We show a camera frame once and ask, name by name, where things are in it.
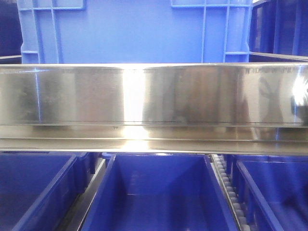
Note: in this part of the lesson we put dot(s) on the white roller conveyor track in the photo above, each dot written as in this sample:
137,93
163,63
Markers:
219,167

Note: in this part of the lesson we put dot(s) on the light blue upper crate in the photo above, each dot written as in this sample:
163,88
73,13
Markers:
134,31

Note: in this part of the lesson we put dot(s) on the dark blue upper right bin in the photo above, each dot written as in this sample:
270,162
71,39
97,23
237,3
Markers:
279,28

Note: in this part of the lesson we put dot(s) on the dark blue bin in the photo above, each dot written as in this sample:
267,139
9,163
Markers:
279,28
10,30

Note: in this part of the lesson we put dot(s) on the dark blue upper left bin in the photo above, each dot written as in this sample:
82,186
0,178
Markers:
10,30

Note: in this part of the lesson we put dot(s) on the stainless steel shelf rail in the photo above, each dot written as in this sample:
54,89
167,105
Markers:
228,108

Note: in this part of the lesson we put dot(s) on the steel divider rail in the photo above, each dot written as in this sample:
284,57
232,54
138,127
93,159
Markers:
76,215

